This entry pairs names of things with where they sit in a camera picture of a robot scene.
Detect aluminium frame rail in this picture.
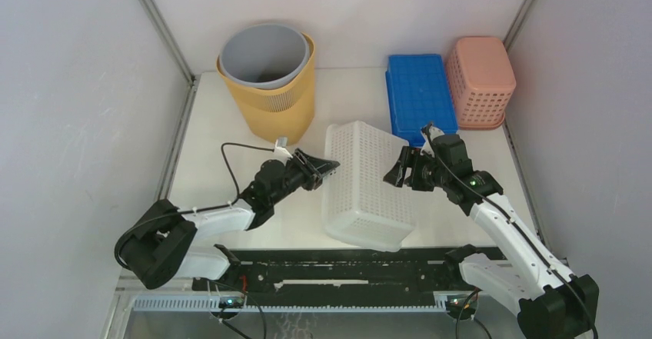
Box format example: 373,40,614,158
503,0,547,245
138,0,197,199

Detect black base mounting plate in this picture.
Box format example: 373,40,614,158
191,247,472,308

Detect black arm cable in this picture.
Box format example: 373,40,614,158
114,141,278,271
421,122,600,339

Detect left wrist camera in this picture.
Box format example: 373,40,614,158
273,136,293,158

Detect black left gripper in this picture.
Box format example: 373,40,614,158
269,149,339,207

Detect grey bin liner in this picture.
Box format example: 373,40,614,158
217,23,311,90

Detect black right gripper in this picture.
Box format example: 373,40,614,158
383,146,450,193

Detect yellow ribbed waste bin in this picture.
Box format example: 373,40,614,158
216,33,315,145

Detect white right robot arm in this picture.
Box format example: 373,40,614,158
383,125,599,338

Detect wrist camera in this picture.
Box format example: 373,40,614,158
273,136,293,158
421,125,445,151

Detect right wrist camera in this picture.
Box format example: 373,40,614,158
421,125,445,151

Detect aluminium frame rail right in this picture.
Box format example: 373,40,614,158
503,0,547,245

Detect blue compartment tray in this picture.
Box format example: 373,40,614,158
385,54,459,147

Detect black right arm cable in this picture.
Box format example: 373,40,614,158
421,122,600,339

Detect pink perforated plastic basket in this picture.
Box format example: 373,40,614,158
445,37,516,130

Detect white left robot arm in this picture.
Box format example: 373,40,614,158
114,149,340,291

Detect white perforated plastic basket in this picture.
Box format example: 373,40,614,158
321,121,416,252

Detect white slotted cable duct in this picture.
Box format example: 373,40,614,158
132,295,449,313

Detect aluminium frame rail left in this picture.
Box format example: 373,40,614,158
138,0,197,199

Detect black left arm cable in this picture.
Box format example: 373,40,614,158
114,141,278,271

